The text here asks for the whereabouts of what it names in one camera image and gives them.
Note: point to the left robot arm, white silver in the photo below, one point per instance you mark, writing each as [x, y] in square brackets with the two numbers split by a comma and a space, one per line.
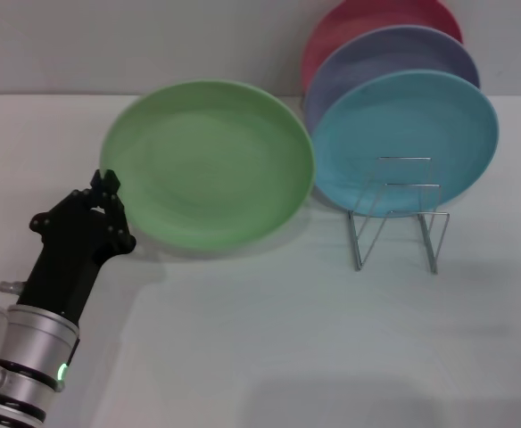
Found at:
[33, 352]

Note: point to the red plate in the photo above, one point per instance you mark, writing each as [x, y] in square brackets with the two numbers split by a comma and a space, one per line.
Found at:
[354, 22]

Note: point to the purple plate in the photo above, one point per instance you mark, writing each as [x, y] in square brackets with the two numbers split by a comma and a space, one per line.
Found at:
[399, 53]

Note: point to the green plate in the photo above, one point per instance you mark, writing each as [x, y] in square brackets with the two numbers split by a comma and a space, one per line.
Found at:
[211, 169]

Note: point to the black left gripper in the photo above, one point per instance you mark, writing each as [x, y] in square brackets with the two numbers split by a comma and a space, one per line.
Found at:
[68, 258]

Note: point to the teal plate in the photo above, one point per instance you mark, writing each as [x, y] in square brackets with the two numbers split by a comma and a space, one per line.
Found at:
[421, 125]

